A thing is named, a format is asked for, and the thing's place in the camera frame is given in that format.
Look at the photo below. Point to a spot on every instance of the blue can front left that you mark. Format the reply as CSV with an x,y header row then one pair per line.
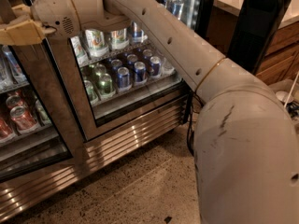
x,y
124,79

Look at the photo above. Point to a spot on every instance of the red can at edge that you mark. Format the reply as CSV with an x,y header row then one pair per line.
x,y
6,132

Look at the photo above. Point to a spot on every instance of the glass fridge door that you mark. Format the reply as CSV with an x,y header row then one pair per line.
x,y
97,116
49,153

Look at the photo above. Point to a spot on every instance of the green can bottom shelf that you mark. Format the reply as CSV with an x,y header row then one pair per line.
x,y
105,86

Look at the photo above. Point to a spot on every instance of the red soda can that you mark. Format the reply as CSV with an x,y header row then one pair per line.
x,y
23,119
13,101

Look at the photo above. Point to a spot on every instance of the tall silver blue can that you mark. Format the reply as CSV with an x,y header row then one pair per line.
x,y
137,34

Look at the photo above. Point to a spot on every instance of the wooden counter cabinet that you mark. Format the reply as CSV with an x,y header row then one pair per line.
x,y
281,61

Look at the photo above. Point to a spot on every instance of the tall silver can right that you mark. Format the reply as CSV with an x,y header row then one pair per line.
x,y
176,8

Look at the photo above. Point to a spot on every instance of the green soda can left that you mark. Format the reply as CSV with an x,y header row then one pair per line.
x,y
42,113

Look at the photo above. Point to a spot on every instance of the blue can front right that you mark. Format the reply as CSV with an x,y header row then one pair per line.
x,y
155,66

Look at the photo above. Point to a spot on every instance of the white green can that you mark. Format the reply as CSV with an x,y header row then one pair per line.
x,y
96,43
118,39

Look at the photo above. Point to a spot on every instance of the black tower fan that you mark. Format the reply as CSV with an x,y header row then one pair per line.
x,y
257,23

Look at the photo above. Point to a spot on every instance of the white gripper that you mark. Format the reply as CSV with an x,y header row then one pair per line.
x,y
53,12

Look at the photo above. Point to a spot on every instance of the clear plastic storage bin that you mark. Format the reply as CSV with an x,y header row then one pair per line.
x,y
288,93

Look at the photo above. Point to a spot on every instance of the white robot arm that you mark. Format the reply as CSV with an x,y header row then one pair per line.
x,y
246,151

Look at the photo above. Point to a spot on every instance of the white green can right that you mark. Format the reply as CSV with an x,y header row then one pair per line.
x,y
118,39

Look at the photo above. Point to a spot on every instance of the red soda can rear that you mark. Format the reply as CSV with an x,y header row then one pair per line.
x,y
13,101

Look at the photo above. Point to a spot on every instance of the stainless steel display fridge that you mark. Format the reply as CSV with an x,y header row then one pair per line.
x,y
101,150

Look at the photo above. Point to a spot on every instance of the blue can front middle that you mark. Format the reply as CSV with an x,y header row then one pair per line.
x,y
140,73

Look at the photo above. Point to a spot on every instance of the white green can front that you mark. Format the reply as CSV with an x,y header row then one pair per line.
x,y
96,43

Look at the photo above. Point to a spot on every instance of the red soda can front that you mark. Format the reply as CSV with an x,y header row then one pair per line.
x,y
23,119

